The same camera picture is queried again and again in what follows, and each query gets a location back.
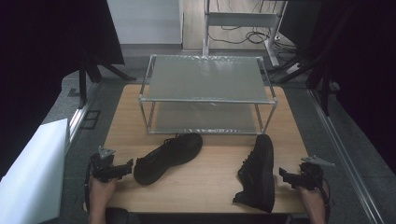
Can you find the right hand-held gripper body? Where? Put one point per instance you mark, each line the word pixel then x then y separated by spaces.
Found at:
pixel 309 177

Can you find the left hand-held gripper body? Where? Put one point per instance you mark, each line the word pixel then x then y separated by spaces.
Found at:
pixel 104 169

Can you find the black shoe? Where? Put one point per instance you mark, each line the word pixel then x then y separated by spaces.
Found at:
pixel 258 174
pixel 168 157

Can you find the person's right hand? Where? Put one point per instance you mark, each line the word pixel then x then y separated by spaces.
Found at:
pixel 313 197

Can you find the person's left hand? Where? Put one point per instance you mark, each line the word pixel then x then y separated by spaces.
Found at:
pixel 101 191

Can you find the person's dark clothing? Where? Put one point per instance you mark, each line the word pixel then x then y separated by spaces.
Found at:
pixel 121 216

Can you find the white box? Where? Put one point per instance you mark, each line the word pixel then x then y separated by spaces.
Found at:
pixel 31 180

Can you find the black metal stand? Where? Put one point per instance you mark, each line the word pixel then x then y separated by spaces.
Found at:
pixel 90 73
pixel 311 62

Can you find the black curtain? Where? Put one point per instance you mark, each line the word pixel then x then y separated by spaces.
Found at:
pixel 40 62
pixel 367 77

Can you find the two-tier metal shoe rack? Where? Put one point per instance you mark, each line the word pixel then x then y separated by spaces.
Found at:
pixel 205 79

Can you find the aluminium floor rail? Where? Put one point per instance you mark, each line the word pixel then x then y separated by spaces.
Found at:
pixel 81 112
pixel 342 149

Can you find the black floor bracket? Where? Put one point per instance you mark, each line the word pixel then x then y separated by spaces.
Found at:
pixel 91 119

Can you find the white metal desk frame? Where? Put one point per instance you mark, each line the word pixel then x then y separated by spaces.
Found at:
pixel 243 19

